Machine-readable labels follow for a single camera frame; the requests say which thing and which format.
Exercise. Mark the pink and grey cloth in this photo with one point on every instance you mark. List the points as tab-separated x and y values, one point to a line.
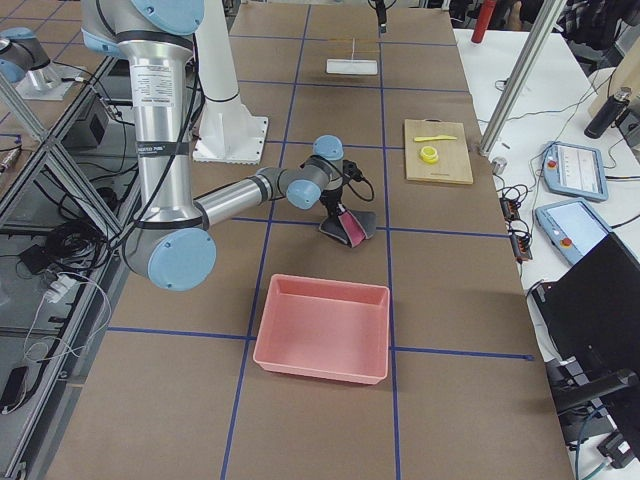
350	227

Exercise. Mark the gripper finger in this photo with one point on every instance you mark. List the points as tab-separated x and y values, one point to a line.
381	14

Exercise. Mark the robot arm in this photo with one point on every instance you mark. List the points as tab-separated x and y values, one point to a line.
187	107

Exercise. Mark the near blue teach pendant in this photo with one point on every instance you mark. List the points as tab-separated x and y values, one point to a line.
573	227

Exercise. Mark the yellow plastic knife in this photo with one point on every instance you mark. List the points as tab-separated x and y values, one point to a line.
434	138

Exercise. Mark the aluminium frame post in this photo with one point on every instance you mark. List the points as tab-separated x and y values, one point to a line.
535	42

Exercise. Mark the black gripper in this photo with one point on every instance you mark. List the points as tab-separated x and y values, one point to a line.
332	196

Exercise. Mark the bamboo cutting board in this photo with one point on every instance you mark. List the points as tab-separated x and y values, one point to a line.
454	165

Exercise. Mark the pink plastic bin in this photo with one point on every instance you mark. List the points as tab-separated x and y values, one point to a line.
326	329

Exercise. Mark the black water bottle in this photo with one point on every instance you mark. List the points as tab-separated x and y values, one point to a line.
608	113

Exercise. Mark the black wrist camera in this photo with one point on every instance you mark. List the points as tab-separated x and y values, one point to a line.
351	171

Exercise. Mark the far blue teach pendant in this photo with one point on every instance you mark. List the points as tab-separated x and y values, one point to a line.
574	170

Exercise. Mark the yellow lemon slices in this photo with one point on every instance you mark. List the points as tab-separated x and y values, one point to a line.
429	155

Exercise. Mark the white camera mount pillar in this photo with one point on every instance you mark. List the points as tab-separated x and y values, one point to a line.
227	131

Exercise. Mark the red bottle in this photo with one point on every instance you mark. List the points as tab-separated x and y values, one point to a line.
483	20

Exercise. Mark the blue teach pendant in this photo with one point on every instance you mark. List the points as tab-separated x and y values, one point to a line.
573	227
574	170

